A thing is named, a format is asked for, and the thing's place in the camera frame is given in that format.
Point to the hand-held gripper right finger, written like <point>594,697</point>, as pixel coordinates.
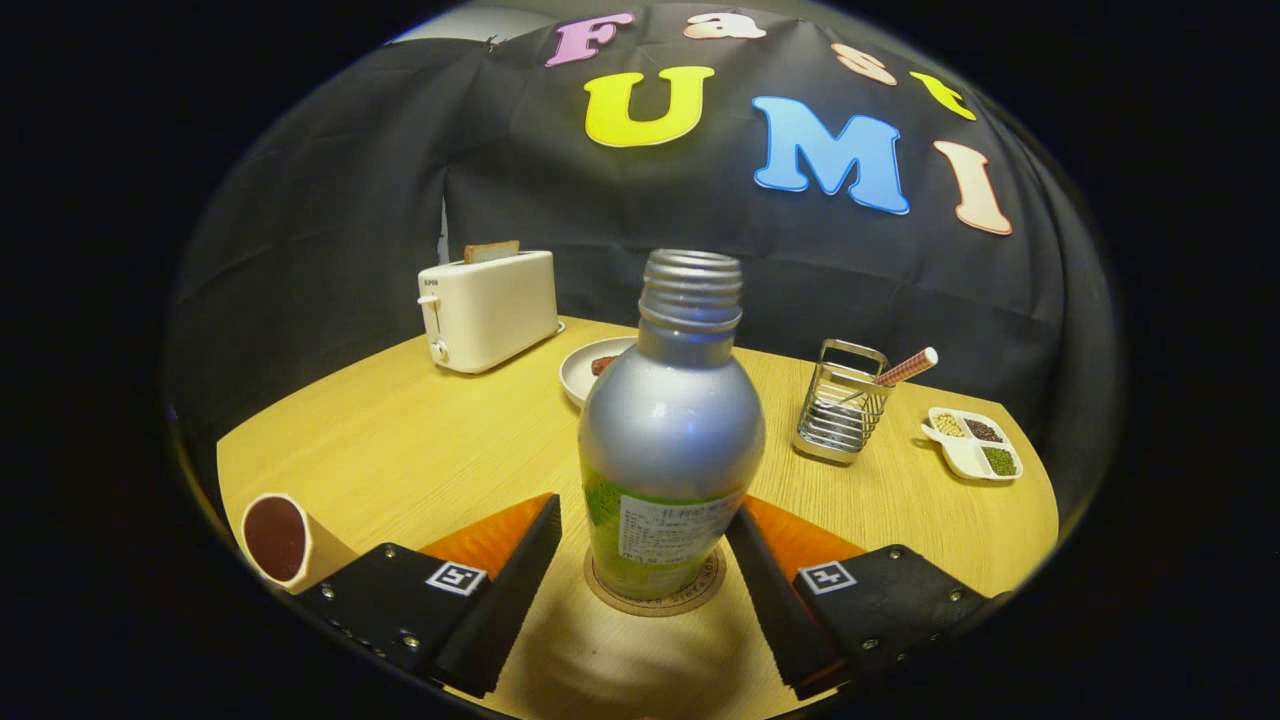
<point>775,610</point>

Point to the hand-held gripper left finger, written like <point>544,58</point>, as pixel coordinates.
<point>505,610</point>

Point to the round brown cork coaster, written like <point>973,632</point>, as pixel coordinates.
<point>610,598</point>

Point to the silver bottle with green label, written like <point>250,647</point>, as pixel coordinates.
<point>670,430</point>

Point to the wooden table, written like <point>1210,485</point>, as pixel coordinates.
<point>440,440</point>

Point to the white round plate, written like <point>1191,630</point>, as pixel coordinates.
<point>580,380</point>

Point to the white divided dish with beans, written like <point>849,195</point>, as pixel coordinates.
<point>975,445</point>

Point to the brown food piece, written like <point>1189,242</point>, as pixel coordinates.
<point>604,365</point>

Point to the striped straw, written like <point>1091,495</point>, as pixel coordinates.
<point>908,367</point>

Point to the white toaster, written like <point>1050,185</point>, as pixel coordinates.
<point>495,315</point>

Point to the bread slice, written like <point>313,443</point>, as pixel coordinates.
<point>490,252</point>

